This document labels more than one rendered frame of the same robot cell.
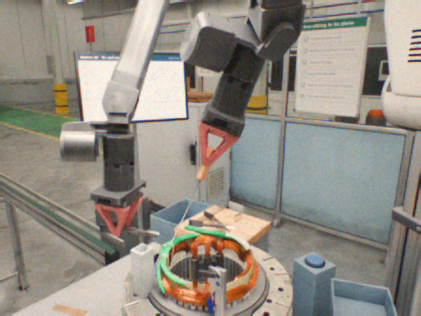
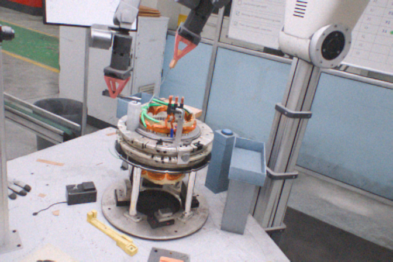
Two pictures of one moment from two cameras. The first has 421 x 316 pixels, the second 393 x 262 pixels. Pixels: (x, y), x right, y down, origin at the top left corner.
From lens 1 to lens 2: 0.60 m
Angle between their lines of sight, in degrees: 14
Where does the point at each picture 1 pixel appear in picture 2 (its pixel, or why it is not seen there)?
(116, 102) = (126, 15)
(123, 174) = (124, 59)
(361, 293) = (250, 145)
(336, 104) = (264, 36)
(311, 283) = (223, 144)
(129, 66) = not seen: outside the picture
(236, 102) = (197, 26)
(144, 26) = not seen: outside the picture
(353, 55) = not seen: outside the picture
